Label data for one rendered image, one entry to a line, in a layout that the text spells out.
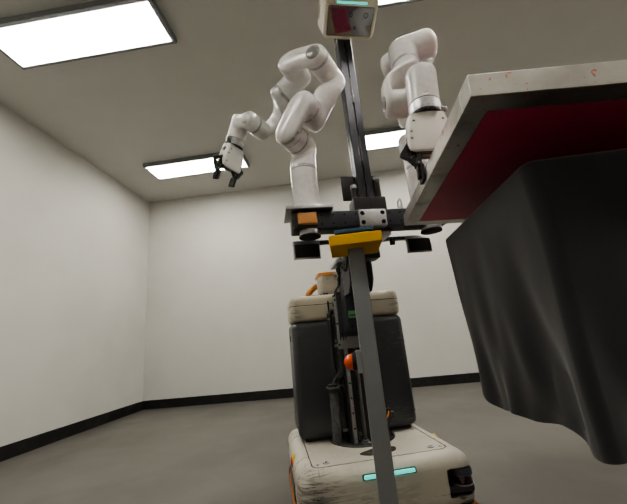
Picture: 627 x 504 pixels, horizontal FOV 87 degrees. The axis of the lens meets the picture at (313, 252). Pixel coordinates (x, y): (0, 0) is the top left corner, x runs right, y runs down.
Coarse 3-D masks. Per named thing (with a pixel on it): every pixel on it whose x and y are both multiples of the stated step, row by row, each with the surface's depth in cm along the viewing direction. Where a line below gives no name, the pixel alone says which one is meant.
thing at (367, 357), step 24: (336, 240) 80; (360, 240) 80; (360, 264) 83; (360, 288) 81; (360, 312) 80; (360, 336) 78; (360, 360) 77; (384, 408) 74; (384, 432) 73; (384, 456) 72; (384, 480) 71
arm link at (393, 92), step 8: (400, 56) 96; (408, 56) 94; (416, 56) 95; (400, 64) 93; (408, 64) 93; (392, 72) 92; (400, 72) 93; (384, 80) 91; (392, 80) 93; (400, 80) 95; (384, 88) 90; (392, 88) 95; (400, 88) 98; (384, 96) 89; (392, 96) 86; (400, 96) 86; (384, 104) 89; (392, 104) 87; (400, 104) 86; (384, 112) 90; (392, 112) 88; (400, 112) 88
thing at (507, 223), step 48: (528, 192) 51; (480, 240) 70; (528, 240) 53; (480, 288) 74; (528, 288) 56; (480, 336) 79; (528, 336) 58; (576, 336) 45; (528, 384) 60; (576, 384) 45; (576, 432) 50
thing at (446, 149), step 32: (608, 64) 46; (480, 96) 47; (512, 96) 47; (544, 96) 48; (576, 96) 48; (608, 96) 48; (448, 128) 57; (448, 160) 65; (416, 192) 84; (416, 224) 102
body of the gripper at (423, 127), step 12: (420, 108) 77; (408, 120) 78; (420, 120) 77; (432, 120) 76; (444, 120) 77; (408, 132) 77; (420, 132) 76; (432, 132) 76; (408, 144) 77; (420, 144) 76; (432, 144) 75
